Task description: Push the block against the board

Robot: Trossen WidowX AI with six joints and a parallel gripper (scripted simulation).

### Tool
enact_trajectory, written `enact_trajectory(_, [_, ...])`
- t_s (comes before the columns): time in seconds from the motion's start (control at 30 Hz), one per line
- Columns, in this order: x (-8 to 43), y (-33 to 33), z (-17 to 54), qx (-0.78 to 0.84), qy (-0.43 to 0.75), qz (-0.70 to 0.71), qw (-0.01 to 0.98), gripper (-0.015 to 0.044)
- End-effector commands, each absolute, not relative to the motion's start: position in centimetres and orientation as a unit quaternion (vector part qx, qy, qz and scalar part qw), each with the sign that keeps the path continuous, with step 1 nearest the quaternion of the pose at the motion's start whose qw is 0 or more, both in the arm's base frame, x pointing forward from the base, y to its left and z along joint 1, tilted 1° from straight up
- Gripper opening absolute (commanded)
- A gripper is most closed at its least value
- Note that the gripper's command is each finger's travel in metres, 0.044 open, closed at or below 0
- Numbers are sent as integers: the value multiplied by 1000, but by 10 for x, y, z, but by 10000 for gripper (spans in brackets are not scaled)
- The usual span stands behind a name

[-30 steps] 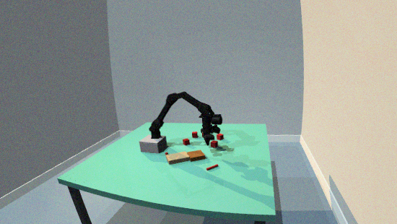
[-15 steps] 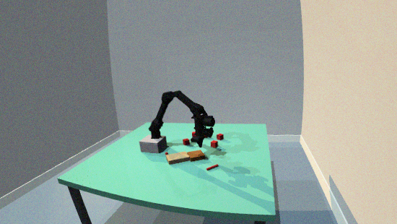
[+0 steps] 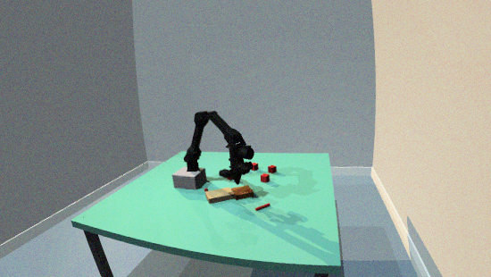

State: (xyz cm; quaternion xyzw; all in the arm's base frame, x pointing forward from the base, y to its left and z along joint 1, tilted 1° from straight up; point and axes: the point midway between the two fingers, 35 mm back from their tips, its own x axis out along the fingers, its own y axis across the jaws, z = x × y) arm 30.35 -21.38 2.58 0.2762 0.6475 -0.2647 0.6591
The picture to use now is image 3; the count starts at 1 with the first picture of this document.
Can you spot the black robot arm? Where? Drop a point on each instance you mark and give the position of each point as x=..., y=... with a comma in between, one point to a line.
x=232, y=136

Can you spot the orange-brown square block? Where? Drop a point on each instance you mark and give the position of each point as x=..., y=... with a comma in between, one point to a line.
x=242, y=192

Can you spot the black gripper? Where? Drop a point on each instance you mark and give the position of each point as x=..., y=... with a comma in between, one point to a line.
x=232, y=173

